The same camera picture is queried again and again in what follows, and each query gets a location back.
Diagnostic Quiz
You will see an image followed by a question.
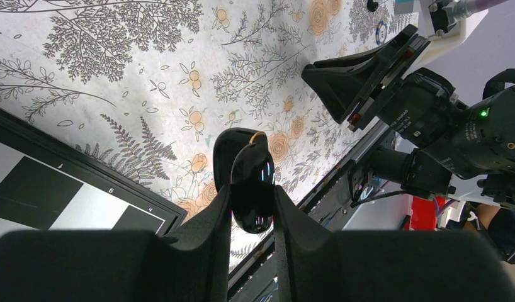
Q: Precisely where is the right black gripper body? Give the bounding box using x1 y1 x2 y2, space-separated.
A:
348 35 430 131

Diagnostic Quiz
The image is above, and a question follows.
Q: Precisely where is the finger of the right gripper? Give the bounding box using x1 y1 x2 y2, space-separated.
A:
314 25 418 68
302 60 376 124

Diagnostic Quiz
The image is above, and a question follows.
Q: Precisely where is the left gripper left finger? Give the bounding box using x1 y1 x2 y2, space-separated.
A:
0 186 231 301

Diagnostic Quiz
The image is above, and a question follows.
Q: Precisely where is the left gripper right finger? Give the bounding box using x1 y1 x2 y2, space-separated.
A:
274 186 515 301

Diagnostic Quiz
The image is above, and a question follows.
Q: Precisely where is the black earbud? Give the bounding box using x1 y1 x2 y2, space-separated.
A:
366 0 379 13

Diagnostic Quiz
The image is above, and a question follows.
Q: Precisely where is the black oval case lid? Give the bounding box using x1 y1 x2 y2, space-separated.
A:
230 143 275 234

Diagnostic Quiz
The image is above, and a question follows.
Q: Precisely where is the black earbud charging case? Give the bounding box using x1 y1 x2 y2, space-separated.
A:
213 127 268 192

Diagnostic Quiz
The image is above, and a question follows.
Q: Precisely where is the round blue white token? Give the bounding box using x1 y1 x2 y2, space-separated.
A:
375 21 388 46

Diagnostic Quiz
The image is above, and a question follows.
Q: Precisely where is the black white checkerboard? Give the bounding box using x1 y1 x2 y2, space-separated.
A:
0 109 187 237

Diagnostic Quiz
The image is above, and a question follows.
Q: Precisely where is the floral patterned table mat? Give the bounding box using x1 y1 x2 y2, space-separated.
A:
0 0 419 272

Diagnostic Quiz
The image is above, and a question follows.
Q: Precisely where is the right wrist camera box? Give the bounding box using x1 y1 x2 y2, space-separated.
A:
417 1 492 66

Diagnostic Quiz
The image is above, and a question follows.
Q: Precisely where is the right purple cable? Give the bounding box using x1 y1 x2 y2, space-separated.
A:
453 0 512 15

